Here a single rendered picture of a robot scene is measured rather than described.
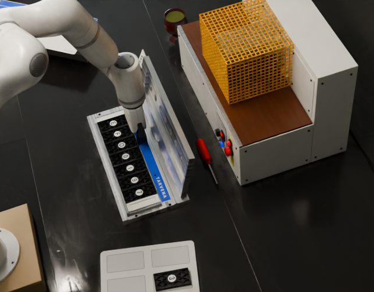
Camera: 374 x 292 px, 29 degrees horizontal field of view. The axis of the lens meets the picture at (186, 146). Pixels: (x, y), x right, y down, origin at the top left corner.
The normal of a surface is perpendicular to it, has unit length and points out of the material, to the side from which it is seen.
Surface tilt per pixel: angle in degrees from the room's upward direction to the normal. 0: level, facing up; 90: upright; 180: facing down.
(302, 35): 0
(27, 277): 5
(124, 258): 0
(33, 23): 85
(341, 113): 90
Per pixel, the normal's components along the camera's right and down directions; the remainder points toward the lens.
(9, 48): -0.44, -0.25
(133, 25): -0.08, -0.62
